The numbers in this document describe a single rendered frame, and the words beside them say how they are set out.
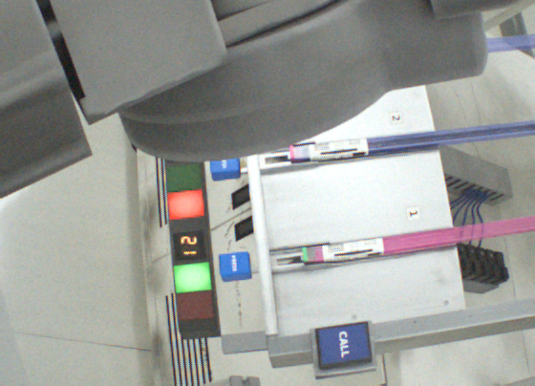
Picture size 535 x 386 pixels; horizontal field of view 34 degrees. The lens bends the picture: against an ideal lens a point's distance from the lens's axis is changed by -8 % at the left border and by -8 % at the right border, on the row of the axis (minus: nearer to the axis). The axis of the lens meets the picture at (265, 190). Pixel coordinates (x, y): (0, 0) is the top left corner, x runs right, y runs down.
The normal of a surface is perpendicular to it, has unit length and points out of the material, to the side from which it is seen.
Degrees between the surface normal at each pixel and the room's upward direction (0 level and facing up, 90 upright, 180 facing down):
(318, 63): 47
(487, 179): 0
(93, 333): 0
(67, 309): 0
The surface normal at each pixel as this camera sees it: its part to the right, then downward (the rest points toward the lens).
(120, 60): 0.36, 0.41
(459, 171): 0.65, -0.36
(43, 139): 0.45, 0.80
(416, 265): -0.07, -0.39
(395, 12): -0.08, 0.55
